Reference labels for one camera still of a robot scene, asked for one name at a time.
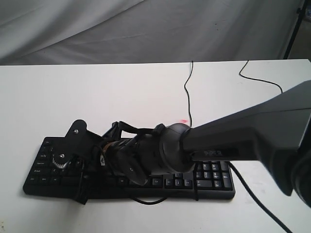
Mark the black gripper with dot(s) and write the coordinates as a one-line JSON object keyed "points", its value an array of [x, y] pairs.
{"points": [[79, 142]]}

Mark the black acer keyboard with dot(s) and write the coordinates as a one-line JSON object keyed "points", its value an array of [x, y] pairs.
{"points": [[211, 180]]}

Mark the white backdrop cloth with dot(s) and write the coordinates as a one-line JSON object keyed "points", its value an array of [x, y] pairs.
{"points": [[63, 32]]}

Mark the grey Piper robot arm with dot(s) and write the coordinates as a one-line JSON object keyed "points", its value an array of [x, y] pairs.
{"points": [[276, 132]]}

